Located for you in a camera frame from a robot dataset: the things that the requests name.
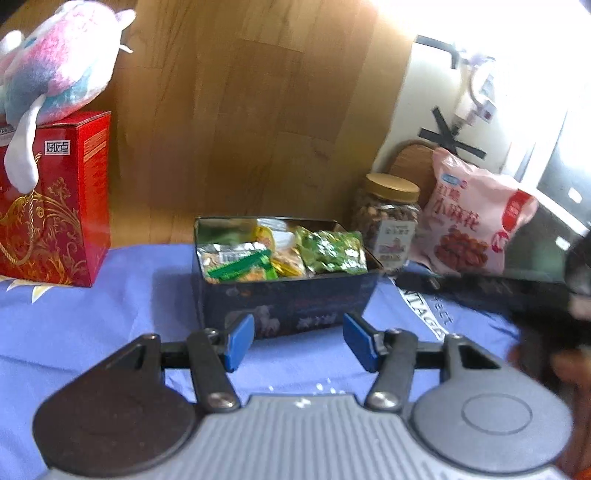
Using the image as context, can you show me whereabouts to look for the green cracker packet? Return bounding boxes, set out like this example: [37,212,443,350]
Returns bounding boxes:
[205,251,279,283]

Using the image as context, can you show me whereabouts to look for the black tape cross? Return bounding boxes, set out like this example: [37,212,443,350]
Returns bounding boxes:
[419,106,488,160]

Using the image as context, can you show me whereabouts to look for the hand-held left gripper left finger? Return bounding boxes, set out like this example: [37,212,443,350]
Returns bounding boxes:
[88,314,254,414]

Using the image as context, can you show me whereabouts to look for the clear nut bar packet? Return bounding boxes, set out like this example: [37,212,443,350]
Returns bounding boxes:
[198,244,271,273]

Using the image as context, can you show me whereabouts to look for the light green snack packet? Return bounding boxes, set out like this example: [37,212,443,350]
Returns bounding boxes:
[294,226,369,274]

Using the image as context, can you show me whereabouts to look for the cashew nut jar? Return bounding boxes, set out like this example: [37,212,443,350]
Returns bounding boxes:
[352,173,422,273]

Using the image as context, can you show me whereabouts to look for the black tin box lid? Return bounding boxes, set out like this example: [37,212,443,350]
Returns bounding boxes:
[396,271,573,319]

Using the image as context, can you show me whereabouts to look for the white wall charger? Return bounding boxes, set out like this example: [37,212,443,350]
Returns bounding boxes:
[455,53,497,127]

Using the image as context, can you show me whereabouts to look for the blue printed blanket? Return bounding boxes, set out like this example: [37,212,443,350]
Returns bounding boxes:
[0,242,591,480]

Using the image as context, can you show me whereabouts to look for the black tin box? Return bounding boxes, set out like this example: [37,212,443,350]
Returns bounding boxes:
[191,216,384,340]

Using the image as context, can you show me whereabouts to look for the pastel plush toy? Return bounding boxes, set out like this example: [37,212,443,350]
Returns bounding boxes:
[0,0,137,192]

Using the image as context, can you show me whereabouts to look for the wooden cutting board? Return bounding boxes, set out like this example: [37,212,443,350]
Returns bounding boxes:
[388,141,439,178]

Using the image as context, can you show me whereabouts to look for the white snack packet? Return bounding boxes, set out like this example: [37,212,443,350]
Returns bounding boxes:
[257,220,298,250]

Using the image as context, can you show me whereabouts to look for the red gift box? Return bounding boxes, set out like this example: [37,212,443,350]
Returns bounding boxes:
[0,111,112,288]

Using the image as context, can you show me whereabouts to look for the person's right hand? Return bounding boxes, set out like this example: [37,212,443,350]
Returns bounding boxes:
[551,351,583,386]

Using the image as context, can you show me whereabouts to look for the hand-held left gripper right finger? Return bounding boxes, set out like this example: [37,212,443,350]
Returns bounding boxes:
[342,313,509,412]

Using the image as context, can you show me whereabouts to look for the pink twisted snack bag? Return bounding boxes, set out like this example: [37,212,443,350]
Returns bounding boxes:
[409,148,539,278]

